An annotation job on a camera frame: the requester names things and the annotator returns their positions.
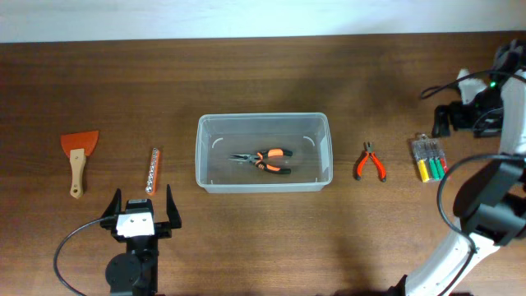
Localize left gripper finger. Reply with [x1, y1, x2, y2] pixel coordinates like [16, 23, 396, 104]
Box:
[166, 184, 182, 224]
[101, 188, 122, 218]

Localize precision screwdriver set case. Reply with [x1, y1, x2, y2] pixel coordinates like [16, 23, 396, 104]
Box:
[411, 134, 448, 183]

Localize small red-handled pliers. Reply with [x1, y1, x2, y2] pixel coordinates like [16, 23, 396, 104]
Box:
[355, 141, 388, 183]

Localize orange-black long nose pliers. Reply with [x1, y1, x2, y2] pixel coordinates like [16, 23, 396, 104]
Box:
[229, 148, 293, 175]

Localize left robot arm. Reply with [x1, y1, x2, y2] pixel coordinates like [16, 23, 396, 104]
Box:
[100, 187, 182, 296]

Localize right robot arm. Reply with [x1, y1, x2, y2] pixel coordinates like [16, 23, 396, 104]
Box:
[386, 39, 525, 296]

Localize clear plastic container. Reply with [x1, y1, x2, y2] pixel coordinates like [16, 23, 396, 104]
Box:
[195, 113, 334, 193]

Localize orange socket bit rail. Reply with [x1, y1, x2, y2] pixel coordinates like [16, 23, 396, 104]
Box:
[145, 147, 160, 196]

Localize orange scraper wooden handle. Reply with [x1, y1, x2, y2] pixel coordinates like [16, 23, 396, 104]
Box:
[60, 131, 99, 199]

